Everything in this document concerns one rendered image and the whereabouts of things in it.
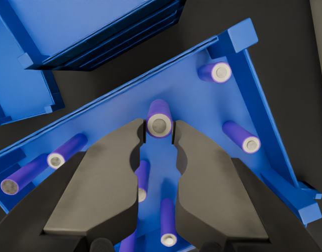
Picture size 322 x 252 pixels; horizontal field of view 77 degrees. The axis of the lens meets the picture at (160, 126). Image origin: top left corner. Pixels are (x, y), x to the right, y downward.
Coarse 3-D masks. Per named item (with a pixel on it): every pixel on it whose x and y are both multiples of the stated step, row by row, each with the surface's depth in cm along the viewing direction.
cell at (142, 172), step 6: (144, 162) 25; (138, 168) 24; (144, 168) 24; (138, 174) 22; (144, 174) 23; (138, 180) 21; (144, 180) 21; (138, 186) 20; (144, 186) 20; (138, 192) 20; (144, 192) 20; (138, 198) 20; (144, 198) 20
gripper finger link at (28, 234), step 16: (80, 160) 9; (48, 176) 8; (64, 176) 8; (32, 192) 7; (48, 192) 7; (16, 208) 6; (32, 208) 7; (48, 208) 7; (0, 224) 6; (16, 224) 6; (32, 224) 6; (0, 240) 6; (16, 240) 6; (32, 240) 6; (48, 240) 6; (64, 240) 6; (80, 240) 6
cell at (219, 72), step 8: (208, 64) 20; (216, 64) 17; (224, 64) 17; (200, 72) 22; (208, 72) 18; (216, 72) 17; (224, 72) 17; (208, 80) 20; (216, 80) 18; (224, 80) 18
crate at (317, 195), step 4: (300, 184) 70; (304, 184) 70; (308, 184) 70; (304, 188) 67; (308, 188) 67; (312, 188) 67; (308, 192) 68; (312, 192) 66; (316, 192) 65; (320, 192) 65; (312, 196) 68; (316, 196) 65; (320, 196) 65; (304, 224) 71
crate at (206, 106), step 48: (192, 48) 18; (240, 48) 16; (144, 96) 24; (192, 96) 24; (240, 96) 24; (48, 144) 26; (144, 144) 26; (0, 192) 22; (288, 192) 22; (144, 240) 28
